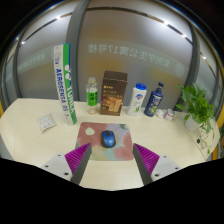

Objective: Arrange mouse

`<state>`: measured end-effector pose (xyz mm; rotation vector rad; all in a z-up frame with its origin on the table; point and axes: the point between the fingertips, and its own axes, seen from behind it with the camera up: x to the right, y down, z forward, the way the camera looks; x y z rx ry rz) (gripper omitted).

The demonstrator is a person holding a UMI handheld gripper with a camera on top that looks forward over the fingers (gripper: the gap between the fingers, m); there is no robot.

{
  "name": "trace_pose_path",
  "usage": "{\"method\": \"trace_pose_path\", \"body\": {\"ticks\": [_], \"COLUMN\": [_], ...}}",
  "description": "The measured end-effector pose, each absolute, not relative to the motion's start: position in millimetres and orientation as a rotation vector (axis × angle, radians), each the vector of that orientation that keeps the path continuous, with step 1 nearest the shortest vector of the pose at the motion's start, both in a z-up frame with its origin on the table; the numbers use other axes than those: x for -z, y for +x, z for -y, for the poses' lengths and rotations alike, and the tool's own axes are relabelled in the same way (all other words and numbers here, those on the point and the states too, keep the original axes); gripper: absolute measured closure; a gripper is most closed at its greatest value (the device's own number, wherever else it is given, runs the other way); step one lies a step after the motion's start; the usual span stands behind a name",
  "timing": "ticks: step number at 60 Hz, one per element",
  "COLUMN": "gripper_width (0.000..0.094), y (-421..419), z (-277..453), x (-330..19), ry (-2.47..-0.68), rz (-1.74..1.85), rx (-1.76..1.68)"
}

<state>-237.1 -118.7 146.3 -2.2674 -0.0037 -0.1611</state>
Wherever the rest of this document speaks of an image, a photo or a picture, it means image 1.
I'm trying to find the floral pastel mouse pad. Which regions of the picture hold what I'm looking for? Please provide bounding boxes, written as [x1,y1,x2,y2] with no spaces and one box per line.
[75,121,135,162]

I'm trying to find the green plant in white pot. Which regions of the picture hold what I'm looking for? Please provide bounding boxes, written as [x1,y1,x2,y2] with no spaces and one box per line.
[175,82,218,154]

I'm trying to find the small white jar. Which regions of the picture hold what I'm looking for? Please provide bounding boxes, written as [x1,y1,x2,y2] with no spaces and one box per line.
[162,108,176,122]

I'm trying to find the crumpled white tissue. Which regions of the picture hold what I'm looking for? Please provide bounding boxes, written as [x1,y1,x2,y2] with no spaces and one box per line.
[155,108,166,119]

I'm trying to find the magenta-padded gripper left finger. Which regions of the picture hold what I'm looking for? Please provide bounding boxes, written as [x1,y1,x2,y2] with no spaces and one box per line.
[40,142,93,186]

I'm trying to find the white green shuttlecock tube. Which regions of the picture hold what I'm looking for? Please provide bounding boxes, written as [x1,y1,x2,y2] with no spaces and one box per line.
[53,43,78,126]

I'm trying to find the brown cracker box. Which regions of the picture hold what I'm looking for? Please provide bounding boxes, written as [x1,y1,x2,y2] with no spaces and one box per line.
[99,70,129,117]

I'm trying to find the white bottle with blue cap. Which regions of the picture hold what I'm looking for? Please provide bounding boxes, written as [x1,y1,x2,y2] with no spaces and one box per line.
[126,82,148,117]

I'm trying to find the blue and black computer mouse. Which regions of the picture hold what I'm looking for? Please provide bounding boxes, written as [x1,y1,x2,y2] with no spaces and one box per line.
[100,129,117,149]

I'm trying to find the clear bottle with green label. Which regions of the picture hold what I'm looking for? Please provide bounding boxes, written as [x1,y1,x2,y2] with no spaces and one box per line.
[85,76,99,115]

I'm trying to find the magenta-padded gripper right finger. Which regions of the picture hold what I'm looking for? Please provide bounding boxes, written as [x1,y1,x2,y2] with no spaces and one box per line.
[132,143,183,186]

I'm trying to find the dark blue pump bottle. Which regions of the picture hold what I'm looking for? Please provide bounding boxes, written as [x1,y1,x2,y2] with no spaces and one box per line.
[143,81,165,118]

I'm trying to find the small white dotted packet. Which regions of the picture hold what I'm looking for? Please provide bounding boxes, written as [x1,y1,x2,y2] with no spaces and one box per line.
[36,113,58,133]

